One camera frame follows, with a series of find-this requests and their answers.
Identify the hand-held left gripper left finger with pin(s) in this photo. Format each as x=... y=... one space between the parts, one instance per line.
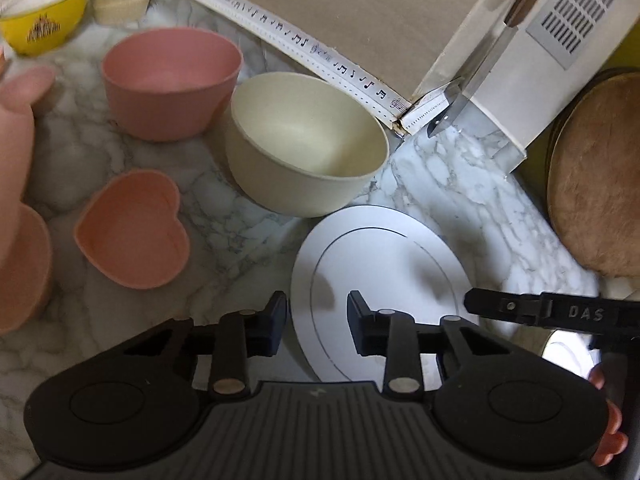
x=278 y=322

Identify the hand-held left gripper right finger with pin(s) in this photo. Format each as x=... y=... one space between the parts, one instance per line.
x=356 y=322

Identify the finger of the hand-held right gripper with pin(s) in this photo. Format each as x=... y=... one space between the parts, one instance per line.
x=530 y=310

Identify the cream round bowl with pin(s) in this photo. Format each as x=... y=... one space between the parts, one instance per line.
x=280 y=180

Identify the pink heart-shaped dish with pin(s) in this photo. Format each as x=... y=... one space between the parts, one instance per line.
x=25 y=285
x=135 y=240

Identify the pink round bowl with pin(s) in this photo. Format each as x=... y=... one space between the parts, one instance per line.
x=165 y=107

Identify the person's right hand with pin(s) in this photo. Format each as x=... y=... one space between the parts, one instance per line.
x=612 y=425

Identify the round brown wooden board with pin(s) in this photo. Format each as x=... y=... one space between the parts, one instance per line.
x=600 y=180

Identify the white appliance with vent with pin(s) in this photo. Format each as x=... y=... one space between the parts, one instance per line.
x=565 y=85

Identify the white patterned edge trim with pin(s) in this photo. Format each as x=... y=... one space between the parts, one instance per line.
x=320 y=57

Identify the pink plastic cup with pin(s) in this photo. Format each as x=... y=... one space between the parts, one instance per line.
x=15 y=160

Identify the beige plastic container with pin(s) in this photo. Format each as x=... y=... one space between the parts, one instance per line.
x=120 y=7

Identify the yellow bowl with gold print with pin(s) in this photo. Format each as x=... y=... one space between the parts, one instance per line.
x=45 y=27

